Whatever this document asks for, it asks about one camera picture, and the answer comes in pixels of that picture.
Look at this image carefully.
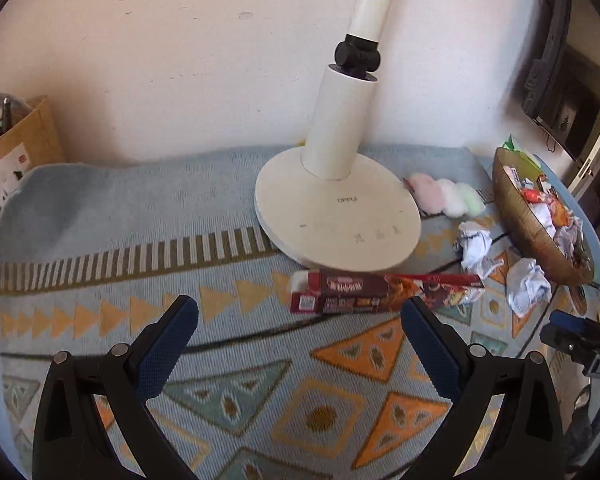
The blue patterned woven mat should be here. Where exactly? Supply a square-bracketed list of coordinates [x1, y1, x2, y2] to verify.
[0, 145, 600, 480]

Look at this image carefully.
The three-colour dango plush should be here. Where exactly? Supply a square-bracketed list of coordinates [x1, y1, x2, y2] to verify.
[404, 172, 486, 218]

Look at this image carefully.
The golden ribbed bowl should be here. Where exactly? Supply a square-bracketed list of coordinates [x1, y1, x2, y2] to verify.
[492, 147, 597, 287]

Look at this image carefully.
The cardboard pen box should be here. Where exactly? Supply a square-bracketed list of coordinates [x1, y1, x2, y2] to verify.
[0, 95, 67, 207]

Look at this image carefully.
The orange snack packet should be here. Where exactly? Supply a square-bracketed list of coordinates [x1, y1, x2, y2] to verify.
[549, 199, 575, 227]

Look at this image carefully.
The dark red printed box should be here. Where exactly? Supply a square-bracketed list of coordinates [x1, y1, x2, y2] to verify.
[290, 269, 485, 315]

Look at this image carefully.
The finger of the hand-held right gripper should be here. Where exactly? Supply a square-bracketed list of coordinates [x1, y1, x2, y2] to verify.
[550, 309, 600, 341]
[539, 325, 598, 359]

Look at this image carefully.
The green packet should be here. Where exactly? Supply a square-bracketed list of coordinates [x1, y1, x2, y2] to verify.
[502, 135, 541, 166]

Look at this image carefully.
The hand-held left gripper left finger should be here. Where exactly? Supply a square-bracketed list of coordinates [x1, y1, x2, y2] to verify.
[31, 295, 200, 480]

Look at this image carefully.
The white desk lamp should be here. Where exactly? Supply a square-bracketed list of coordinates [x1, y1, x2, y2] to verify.
[254, 0, 423, 272]

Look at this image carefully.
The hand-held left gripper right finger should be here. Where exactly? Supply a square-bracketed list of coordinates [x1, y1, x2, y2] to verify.
[401, 296, 567, 480]

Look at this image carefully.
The dark monitor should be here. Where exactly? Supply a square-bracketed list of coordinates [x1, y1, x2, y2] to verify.
[521, 0, 600, 162]

